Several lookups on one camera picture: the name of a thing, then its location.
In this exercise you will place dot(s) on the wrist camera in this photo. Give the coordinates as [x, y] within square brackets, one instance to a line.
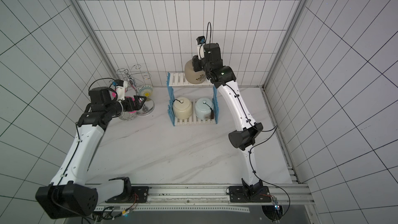
[201, 41]
[120, 88]

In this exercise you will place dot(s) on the large beige tea canister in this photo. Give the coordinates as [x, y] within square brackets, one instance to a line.
[192, 76]

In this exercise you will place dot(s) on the pink plastic wine glass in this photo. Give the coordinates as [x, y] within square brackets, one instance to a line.
[119, 107]

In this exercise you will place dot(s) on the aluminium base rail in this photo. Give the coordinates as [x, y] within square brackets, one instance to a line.
[211, 197]

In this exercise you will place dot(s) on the chrome wire glass rack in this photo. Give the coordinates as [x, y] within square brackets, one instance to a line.
[136, 78]

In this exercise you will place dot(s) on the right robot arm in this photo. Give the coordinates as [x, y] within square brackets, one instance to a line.
[246, 128]

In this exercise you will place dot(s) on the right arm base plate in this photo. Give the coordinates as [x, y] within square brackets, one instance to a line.
[238, 194]

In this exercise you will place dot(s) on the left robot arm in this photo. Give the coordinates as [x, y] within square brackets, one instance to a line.
[67, 195]

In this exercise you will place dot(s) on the cream tea canister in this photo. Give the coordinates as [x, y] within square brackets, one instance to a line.
[182, 108]

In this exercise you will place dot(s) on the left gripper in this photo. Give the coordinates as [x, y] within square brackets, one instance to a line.
[137, 107]

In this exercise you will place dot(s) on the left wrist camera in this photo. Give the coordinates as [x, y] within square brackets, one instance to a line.
[120, 88]

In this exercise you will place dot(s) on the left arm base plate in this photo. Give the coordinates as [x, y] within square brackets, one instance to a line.
[137, 194]

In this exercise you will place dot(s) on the yellow blue patterned bowl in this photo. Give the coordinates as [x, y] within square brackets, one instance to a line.
[145, 90]

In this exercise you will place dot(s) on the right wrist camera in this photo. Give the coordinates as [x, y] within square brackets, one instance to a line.
[201, 41]

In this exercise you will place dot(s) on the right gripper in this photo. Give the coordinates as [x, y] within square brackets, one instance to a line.
[197, 64]

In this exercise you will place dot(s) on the blue white slatted shelf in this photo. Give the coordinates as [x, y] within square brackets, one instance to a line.
[178, 80]

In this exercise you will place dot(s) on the light blue tea canister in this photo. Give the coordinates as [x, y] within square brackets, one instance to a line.
[204, 109]

